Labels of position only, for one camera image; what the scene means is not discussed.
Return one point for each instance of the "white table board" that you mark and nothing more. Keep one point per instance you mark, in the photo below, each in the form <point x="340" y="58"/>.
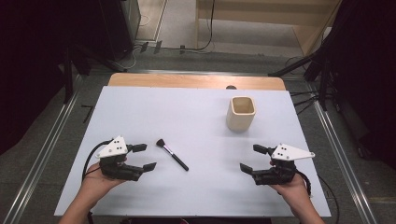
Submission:
<point x="186" y="109"/>

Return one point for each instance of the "person's right hand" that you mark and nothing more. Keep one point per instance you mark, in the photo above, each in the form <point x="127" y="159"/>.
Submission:
<point x="294" y="191"/>

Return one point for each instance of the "dark curtain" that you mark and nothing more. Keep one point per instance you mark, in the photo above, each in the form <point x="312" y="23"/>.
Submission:
<point x="367" y="77"/>
<point x="31" y="62"/>

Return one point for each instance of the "black makeup brush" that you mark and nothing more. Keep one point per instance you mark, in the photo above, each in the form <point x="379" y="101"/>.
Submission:
<point x="174" y="157"/>

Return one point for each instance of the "beige square cup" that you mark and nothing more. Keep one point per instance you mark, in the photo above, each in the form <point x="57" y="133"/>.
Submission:
<point x="239" y="121"/>

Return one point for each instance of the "black metal stand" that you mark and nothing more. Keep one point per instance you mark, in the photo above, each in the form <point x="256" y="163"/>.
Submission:
<point x="323" y="84"/>
<point x="67" y="81"/>

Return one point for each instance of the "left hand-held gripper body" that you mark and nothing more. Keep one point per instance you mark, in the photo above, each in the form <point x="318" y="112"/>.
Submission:
<point x="113" y="149"/>

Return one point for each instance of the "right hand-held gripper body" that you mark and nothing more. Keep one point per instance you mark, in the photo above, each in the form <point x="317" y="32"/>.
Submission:
<point x="291" y="152"/>

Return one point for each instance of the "aluminium floor rail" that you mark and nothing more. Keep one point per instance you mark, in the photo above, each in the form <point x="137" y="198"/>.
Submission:
<point x="342" y="161"/>
<point x="40" y="158"/>

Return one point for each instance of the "black cabinet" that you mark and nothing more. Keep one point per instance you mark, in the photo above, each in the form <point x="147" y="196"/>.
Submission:
<point x="118" y="28"/>

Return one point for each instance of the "black hex key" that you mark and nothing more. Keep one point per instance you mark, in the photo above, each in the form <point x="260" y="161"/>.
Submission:
<point x="88" y="115"/>

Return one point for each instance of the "dark table grommet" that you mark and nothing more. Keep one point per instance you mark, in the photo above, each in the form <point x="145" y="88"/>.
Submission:
<point x="231" y="87"/>

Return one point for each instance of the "light wooden shelf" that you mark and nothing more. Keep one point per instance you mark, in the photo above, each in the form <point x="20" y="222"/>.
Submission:
<point x="267" y="12"/>

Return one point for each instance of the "person's left hand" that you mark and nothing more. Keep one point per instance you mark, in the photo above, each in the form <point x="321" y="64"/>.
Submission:
<point x="93" y="182"/>

